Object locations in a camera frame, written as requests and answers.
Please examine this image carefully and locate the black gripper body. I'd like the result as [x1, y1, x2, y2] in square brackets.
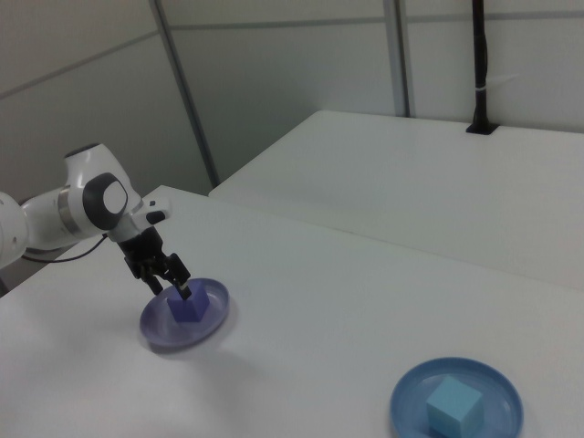
[117, 229, 167, 279]

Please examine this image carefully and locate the purple cube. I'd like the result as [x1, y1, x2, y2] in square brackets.
[166, 283, 212, 325]

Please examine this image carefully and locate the light blue cube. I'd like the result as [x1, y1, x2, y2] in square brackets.
[424, 375, 485, 437]

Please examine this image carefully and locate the purple plate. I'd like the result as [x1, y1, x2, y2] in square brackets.
[138, 276, 231, 353]

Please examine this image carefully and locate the blue plate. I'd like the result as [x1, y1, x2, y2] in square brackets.
[389, 356, 526, 438]

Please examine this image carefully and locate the black clamped pole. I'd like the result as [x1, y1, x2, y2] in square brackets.
[464, 0, 499, 136]

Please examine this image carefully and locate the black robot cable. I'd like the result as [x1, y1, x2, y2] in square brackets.
[21, 231, 111, 265]

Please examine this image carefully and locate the grey partition corner post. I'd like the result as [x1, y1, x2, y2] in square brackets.
[151, 0, 221, 189]

